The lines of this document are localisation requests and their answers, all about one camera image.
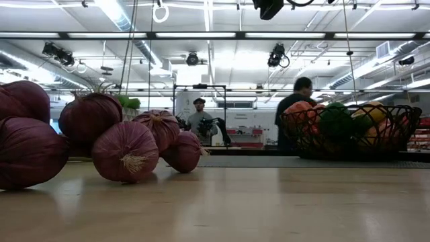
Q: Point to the red onion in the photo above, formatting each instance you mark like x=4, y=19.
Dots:
x=89, y=117
x=124, y=148
x=183, y=151
x=27, y=101
x=33, y=151
x=161, y=127

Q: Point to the green bell pepper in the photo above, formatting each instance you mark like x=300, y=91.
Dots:
x=336, y=122

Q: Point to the green cucumber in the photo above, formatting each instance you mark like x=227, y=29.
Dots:
x=363, y=127

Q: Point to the yellow bell pepper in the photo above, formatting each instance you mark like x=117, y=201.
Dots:
x=373, y=112

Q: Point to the background black robot arm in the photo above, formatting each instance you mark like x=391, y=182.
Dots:
x=182, y=122
x=213, y=129

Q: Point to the person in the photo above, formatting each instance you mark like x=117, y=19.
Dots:
x=292, y=101
x=198, y=122

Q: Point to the red and white storage shelf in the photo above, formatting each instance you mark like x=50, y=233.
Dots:
x=252, y=144

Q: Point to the grey woven placemat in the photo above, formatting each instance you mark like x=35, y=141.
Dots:
x=268, y=162

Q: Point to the white patterned plant pot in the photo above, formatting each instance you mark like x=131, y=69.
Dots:
x=129, y=114

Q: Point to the green artificial plant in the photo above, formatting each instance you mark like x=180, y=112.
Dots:
x=129, y=102

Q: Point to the white ceiling air vent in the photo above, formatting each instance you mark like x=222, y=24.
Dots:
x=383, y=49

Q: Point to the black ceiling dome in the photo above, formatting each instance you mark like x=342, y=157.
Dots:
x=406, y=61

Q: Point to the stacked red crates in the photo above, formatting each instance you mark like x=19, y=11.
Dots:
x=420, y=134

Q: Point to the black table edge rail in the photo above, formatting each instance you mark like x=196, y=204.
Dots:
x=252, y=152

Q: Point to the round black ceiling camera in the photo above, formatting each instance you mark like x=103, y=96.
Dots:
x=192, y=59

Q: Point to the black overhead frame beam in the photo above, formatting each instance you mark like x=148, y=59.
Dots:
x=151, y=35

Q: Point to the long black ceiling camera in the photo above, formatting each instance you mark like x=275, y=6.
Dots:
x=62, y=58

